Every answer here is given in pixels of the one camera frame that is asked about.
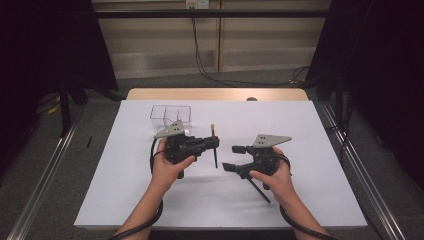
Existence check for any black curtain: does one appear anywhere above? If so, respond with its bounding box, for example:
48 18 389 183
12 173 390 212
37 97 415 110
0 0 119 178
304 0 424 193

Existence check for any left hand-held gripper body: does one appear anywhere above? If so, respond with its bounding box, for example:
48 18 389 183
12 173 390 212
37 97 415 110
153 119 203 180

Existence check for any white wall socket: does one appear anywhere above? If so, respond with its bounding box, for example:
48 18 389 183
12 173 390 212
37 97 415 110
185 0 210 10

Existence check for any person's left hand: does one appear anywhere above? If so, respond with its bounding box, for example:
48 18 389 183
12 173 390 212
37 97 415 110
151 138 197 194

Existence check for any clear plastic organizer box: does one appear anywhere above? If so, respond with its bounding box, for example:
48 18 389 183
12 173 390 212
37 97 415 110
149 104 193 137

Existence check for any person's right hand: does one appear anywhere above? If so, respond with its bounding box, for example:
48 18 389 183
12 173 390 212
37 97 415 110
249 147 294 208

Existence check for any makeup brush with orange tip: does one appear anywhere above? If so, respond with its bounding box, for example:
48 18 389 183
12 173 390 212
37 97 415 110
210 123 219 169

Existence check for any aluminium floor rail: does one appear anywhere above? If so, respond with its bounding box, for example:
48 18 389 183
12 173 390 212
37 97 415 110
319 101 406 240
6 106 84 240

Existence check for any yellow floor object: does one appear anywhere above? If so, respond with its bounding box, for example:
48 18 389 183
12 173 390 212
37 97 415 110
46 103 62 116

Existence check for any white table cover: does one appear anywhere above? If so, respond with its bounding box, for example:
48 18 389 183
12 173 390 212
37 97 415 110
73 99 368 231

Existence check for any black horizontal bar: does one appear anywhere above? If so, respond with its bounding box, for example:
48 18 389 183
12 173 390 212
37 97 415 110
94 9 331 19

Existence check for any black makeup brush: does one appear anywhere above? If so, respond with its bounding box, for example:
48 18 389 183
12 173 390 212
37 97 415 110
245 177 272 204

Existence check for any black metal stand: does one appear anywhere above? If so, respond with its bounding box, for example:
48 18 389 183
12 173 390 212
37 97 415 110
334 74 345 128
59 78 72 138

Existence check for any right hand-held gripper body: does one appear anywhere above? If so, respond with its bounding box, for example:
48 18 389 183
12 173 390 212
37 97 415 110
237 133 293 191

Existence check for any black wall cable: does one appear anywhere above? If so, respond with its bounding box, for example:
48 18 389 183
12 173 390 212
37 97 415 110
190 16 309 88

